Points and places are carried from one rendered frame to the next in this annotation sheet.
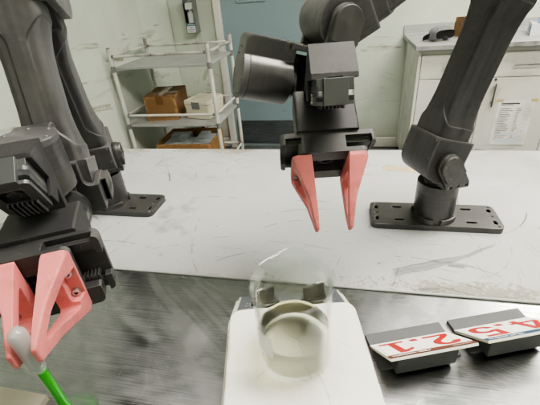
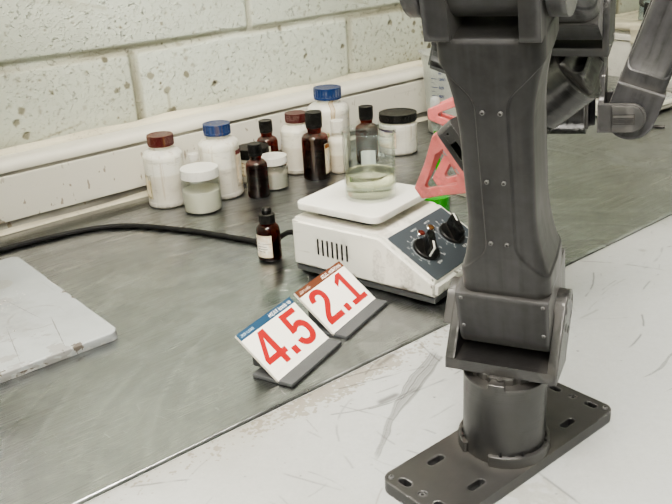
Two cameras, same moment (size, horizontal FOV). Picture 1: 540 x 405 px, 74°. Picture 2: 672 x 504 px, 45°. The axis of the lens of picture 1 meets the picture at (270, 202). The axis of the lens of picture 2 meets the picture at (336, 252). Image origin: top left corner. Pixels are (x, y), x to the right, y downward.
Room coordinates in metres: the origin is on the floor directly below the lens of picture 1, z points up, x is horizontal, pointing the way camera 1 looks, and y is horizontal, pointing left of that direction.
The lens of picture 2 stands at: (0.73, -0.76, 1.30)
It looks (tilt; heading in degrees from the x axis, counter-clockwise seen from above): 22 degrees down; 128
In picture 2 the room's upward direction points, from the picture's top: 4 degrees counter-clockwise
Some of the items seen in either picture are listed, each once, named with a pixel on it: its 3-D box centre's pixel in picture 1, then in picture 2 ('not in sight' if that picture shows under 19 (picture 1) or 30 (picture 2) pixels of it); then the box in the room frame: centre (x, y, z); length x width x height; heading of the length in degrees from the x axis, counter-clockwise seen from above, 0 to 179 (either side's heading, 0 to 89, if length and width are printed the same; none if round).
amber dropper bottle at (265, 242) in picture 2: not in sight; (268, 232); (0.07, -0.06, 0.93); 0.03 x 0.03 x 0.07
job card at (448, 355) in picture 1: (417, 340); (341, 298); (0.25, -0.14, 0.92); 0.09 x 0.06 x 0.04; 96
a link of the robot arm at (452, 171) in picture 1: (438, 164); (504, 327); (0.49, -0.26, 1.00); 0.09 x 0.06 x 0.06; 12
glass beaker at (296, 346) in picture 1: (293, 316); (371, 164); (0.20, -0.01, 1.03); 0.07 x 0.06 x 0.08; 169
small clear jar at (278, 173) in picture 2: not in sight; (273, 171); (-0.11, 0.17, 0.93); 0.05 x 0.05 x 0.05
